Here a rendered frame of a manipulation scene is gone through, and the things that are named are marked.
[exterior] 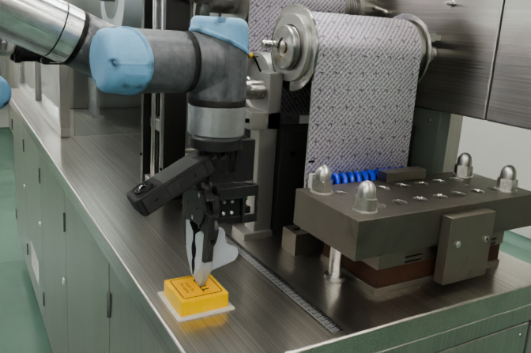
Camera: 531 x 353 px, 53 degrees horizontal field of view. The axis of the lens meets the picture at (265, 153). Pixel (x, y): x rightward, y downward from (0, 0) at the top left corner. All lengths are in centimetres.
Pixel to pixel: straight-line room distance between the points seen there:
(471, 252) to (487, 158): 312
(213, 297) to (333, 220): 20
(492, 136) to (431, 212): 315
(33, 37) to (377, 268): 56
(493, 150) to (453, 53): 290
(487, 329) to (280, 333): 37
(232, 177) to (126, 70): 21
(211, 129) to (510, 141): 334
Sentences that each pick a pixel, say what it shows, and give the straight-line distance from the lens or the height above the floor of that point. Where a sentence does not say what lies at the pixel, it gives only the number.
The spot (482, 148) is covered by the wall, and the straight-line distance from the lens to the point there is 404.
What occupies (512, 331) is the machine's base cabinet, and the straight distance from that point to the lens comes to 103.
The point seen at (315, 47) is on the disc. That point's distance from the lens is 89.
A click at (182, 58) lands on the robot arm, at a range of 64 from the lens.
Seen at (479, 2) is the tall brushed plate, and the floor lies 135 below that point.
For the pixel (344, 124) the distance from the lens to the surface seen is 95.
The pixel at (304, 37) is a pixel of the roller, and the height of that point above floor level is 127.
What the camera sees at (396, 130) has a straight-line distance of 104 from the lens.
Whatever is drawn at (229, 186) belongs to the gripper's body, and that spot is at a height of 107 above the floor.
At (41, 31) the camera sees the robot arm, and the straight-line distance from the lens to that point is 71.
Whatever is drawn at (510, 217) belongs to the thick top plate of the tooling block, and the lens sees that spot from 101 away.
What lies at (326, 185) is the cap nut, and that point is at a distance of 85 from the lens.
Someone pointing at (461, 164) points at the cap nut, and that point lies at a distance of 108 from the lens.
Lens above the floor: 128
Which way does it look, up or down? 13 degrees down
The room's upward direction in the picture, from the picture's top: 4 degrees clockwise
